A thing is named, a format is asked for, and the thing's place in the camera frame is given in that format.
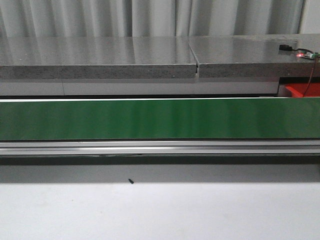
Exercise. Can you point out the white cabinet front panel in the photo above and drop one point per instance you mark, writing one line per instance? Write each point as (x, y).
(153, 86)

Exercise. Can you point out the grey stone countertop right slab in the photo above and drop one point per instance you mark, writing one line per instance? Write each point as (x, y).
(252, 55)

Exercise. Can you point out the grey stone countertop slab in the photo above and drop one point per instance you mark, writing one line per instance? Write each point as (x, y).
(96, 58)
(252, 55)

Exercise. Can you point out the green conveyor belt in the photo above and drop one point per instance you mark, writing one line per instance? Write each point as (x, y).
(226, 118)

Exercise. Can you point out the red plastic tray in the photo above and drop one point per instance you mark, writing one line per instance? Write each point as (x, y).
(300, 90)

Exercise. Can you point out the black connector plug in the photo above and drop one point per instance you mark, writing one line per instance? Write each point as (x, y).
(285, 47)

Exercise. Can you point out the grey stone countertop left slab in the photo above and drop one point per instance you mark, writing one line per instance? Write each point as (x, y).
(96, 58)

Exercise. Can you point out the small green circuit board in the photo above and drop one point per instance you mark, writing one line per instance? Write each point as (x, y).
(308, 55)

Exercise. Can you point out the grey pleated curtain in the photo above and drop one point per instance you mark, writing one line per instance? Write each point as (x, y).
(148, 18)

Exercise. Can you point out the aluminium conveyor frame rail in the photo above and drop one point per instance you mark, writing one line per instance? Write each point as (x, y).
(159, 147)

